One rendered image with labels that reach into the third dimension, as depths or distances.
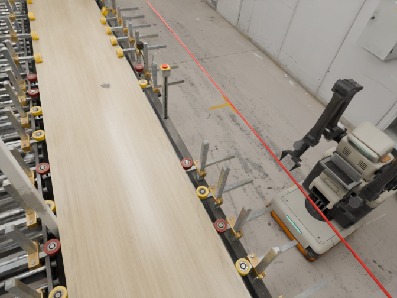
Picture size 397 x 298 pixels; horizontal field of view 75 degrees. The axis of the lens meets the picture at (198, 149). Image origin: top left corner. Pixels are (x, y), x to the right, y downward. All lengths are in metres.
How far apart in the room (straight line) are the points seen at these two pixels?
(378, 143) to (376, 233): 1.63
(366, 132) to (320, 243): 1.11
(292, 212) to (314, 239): 0.28
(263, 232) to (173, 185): 1.26
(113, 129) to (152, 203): 0.71
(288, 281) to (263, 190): 0.91
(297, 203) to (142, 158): 1.52
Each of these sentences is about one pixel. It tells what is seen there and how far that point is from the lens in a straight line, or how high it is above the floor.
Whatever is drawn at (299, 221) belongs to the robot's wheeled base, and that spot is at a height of 0.28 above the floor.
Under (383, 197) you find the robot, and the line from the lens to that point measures 2.35.
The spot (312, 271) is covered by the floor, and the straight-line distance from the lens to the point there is 2.72.
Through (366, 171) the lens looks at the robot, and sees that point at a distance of 1.91.
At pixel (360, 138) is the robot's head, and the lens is 1.78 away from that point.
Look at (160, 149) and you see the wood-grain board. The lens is 1.88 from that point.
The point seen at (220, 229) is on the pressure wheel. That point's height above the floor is 0.91.
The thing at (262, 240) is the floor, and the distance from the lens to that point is 2.64.
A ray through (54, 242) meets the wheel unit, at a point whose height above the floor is 0.90.
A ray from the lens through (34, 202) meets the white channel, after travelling 1.46.
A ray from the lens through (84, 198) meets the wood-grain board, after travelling 1.72.
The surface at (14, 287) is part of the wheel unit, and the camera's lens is 1.37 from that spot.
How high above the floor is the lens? 2.33
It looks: 49 degrees down
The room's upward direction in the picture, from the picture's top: 8 degrees clockwise
